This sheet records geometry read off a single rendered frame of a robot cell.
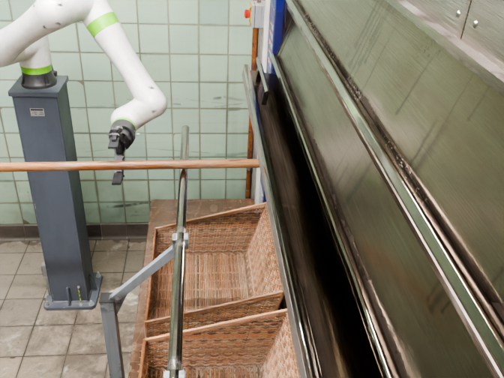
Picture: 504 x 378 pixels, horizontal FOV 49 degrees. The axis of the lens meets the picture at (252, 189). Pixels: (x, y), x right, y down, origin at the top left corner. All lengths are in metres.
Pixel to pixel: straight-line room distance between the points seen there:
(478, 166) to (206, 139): 2.61
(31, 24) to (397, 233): 1.57
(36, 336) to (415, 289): 2.40
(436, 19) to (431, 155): 0.19
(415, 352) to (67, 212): 2.17
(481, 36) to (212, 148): 2.61
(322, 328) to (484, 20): 0.55
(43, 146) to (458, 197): 2.16
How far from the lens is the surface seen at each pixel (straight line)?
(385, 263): 0.94
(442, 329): 0.79
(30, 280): 3.36
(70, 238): 2.86
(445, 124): 0.74
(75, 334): 2.98
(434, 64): 0.83
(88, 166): 1.87
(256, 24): 2.60
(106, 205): 3.45
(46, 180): 2.70
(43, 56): 2.50
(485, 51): 0.69
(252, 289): 2.24
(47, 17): 2.06
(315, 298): 1.02
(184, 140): 2.05
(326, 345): 0.95
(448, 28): 0.78
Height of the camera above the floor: 2.09
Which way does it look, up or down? 31 degrees down
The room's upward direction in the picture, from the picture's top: 3 degrees clockwise
